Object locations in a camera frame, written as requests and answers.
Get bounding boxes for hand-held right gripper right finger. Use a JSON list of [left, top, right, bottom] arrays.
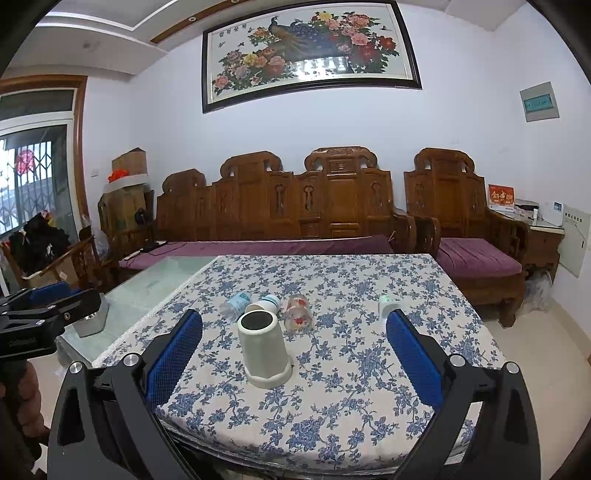
[[386, 308, 542, 480]]

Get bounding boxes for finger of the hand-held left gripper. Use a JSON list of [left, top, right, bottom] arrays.
[[0, 281, 81, 310], [0, 290, 102, 340]]

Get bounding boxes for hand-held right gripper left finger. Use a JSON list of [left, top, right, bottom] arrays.
[[47, 308, 204, 480]]

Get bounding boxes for cream ceramic cup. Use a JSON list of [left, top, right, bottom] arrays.
[[237, 309, 294, 389]]

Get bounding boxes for person's left forearm brown sleeve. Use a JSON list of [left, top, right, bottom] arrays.
[[0, 359, 49, 480]]

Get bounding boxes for small white green cup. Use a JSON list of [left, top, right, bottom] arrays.
[[378, 295, 402, 320]]

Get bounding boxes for white cup blue band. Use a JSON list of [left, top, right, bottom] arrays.
[[245, 295, 281, 319]]

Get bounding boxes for wooden side chair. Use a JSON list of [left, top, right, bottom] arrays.
[[39, 228, 116, 296]]

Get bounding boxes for pile of dark clothes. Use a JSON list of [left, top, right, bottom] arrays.
[[9, 215, 70, 275]]

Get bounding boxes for blue floral tablecloth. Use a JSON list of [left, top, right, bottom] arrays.
[[92, 253, 506, 467]]

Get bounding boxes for clear bottle blue label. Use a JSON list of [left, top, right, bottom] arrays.
[[225, 292, 252, 323]]

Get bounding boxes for metal window grille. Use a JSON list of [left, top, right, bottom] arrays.
[[0, 134, 75, 236]]

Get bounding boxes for large cardboard box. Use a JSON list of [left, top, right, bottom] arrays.
[[99, 185, 155, 236]]

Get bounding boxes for black desk fan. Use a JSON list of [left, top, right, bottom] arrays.
[[134, 208, 160, 254]]

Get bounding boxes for square purple seat cushion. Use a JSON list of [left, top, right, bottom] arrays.
[[436, 237, 522, 277]]

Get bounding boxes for red window decoration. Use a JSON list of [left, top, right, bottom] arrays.
[[15, 148, 40, 174]]

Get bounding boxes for clear plastic bag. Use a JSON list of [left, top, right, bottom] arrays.
[[524, 270, 552, 315]]

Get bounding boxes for long purple sofa cushion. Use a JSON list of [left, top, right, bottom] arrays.
[[119, 234, 395, 272]]

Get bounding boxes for small brown cardboard box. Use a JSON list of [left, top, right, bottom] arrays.
[[112, 148, 148, 177]]

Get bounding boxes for carved wooden armchair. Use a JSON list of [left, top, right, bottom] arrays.
[[403, 148, 531, 328]]

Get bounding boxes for wooden side table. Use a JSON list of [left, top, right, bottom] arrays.
[[489, 203, 566, 282]]

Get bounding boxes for carved wooden sofa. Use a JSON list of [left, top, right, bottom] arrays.
[[154, 147, 419, 273]]

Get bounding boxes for white box device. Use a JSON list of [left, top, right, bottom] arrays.
[[538, 200, 565, 227]]

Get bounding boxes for framed peacock flower painting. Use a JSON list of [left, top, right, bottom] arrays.
[[201, 0, 423, 114]]

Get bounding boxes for white wall cabinet door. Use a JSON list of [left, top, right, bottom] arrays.
[[558, 210, 587, 278]]

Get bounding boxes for grey wall electrical panel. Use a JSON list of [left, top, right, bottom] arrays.
[[519, 82, 560, 123]]

